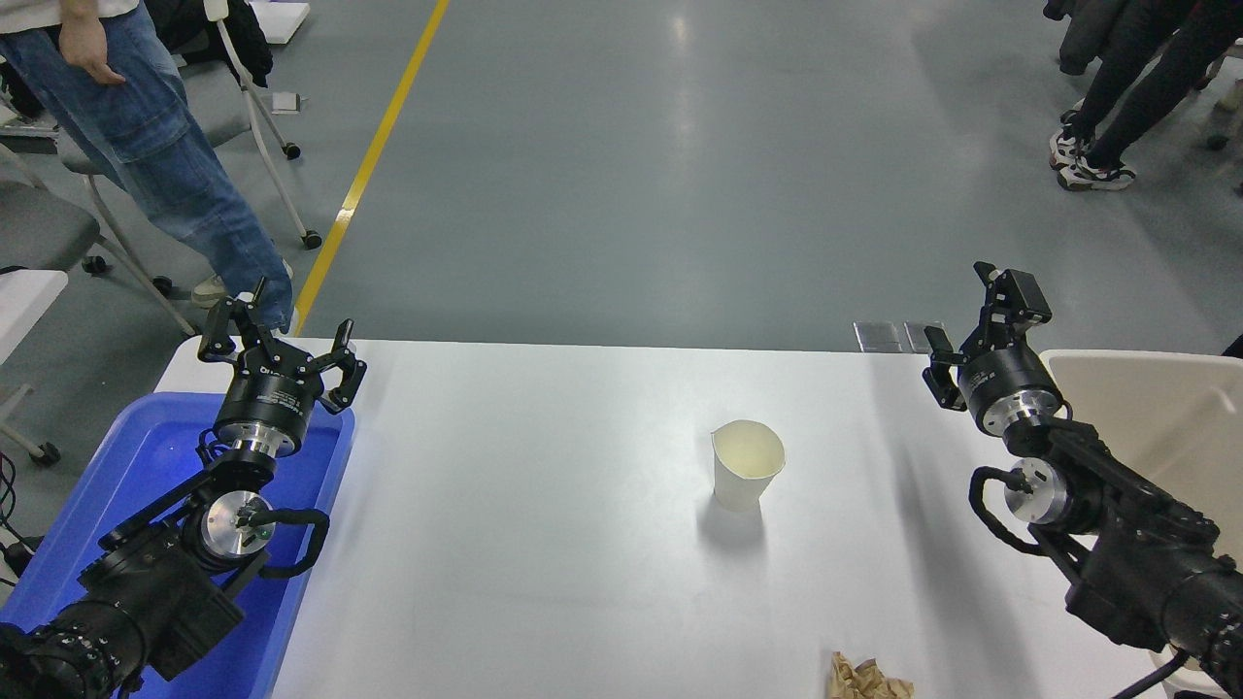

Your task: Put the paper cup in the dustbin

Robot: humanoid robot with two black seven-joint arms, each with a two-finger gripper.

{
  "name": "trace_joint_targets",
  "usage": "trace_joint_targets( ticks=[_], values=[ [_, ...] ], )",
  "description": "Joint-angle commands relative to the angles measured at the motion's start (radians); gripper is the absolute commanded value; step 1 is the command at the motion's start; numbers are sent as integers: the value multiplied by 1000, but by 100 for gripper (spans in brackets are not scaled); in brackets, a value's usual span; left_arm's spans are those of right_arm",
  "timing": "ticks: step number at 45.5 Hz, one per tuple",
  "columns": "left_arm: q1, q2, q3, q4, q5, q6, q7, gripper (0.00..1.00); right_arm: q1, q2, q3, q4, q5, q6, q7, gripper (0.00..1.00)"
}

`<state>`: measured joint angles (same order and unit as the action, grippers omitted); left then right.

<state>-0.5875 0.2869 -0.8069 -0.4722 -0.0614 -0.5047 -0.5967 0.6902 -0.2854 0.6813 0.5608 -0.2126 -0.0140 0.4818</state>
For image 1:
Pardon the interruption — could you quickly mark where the white side table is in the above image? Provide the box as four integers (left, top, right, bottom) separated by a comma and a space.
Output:
0, 270, 69, 465

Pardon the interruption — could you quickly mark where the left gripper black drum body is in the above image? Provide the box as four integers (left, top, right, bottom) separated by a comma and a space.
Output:
214, 351, 327, 441

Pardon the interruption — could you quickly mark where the crumpled tan paper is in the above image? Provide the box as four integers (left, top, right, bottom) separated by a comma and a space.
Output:
827, 651, 916, 699

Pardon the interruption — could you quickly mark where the white flat board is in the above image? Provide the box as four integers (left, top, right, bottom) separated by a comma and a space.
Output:
248, 0, 312, 46

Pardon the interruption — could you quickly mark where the white rolling chair base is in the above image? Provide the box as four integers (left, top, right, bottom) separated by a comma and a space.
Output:
1202, 44, 1243, 152

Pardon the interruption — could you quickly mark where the black jacket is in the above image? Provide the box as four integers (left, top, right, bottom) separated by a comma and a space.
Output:
146, 0, 275, 88

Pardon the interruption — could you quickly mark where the person's hand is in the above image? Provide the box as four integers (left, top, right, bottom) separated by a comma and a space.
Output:
58, 17, 128, 87

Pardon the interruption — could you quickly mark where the large pale plastic bin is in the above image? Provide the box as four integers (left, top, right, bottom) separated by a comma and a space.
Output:
1037, 349, 1243, 699

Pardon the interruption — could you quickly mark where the blue plastic tray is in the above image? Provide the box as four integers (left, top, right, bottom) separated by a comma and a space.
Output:
0, 391, 356, 699

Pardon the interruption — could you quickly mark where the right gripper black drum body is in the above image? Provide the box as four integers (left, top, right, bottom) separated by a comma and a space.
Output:
958, 347, 1063, 429

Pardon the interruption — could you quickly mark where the white paper cup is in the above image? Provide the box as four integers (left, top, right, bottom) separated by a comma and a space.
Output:
711, 419, 787, 514

